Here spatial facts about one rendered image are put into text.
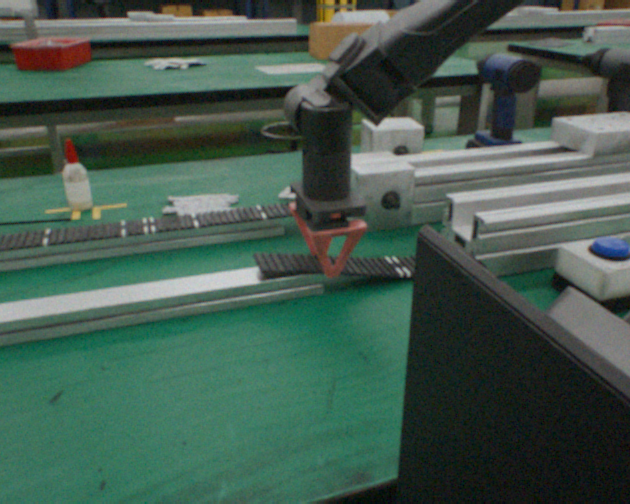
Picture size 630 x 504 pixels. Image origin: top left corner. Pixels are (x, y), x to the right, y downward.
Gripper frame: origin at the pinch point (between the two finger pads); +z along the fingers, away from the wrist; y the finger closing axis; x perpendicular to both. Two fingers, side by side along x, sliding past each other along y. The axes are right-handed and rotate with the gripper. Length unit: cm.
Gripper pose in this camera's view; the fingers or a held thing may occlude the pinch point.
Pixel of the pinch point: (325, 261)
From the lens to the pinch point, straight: 71.7
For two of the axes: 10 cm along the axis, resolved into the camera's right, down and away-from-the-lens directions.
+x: -9.5, 1.4, -2.8
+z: 0.0, 9.0, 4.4
